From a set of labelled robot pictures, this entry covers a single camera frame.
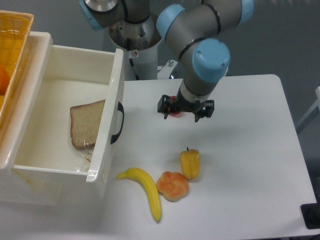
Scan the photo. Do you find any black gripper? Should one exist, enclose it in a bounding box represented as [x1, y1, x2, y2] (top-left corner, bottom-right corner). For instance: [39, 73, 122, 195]
[157, 94, 215, 123]

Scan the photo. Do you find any white drawer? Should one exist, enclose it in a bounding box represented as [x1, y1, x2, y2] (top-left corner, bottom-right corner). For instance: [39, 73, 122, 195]
[12, 44, 125, 200]

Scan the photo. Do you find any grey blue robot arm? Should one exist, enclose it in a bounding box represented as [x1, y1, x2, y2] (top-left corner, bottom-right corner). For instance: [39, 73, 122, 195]
[79, 0, 255, 121]

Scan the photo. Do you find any white drawer cabinet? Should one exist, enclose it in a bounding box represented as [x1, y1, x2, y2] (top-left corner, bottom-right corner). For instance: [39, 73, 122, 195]
[0, 31, 62, 205]

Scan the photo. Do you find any red toy bell pepper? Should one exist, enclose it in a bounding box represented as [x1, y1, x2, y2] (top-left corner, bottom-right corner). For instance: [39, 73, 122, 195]
[167, 95, 182, 118]

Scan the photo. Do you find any yellow toy bell pepper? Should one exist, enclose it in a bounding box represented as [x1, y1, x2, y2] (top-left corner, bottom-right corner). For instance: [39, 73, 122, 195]
[180, 148, 201, 180]

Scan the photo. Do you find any orange swirl bread roll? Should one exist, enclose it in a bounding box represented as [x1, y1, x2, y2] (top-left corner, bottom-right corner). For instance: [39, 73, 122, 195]
[156, 171, 190, 202]

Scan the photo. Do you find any yellow toy banana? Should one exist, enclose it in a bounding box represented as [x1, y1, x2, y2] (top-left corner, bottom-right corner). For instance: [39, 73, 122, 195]
[116, 167, 162, 223]

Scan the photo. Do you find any brown bread slice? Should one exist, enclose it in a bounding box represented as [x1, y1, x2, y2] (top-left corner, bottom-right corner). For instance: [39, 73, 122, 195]
[70, 100, 105, 150]

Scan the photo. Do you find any black device at edge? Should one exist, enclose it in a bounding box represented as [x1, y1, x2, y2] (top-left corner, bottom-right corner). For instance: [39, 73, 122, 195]
[300, 203, 320, 230]

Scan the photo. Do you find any orange fruit in basket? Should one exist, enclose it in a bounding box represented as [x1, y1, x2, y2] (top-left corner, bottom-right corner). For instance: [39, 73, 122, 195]
[0, 65, 11, 95]

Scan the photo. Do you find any yellow woven basket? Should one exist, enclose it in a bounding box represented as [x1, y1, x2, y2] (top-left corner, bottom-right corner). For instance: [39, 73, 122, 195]
[0, 10, 34, 123]

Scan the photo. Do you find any white frame at right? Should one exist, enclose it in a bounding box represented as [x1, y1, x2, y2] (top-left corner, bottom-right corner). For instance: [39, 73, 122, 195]
[295, 86, 320, 134]

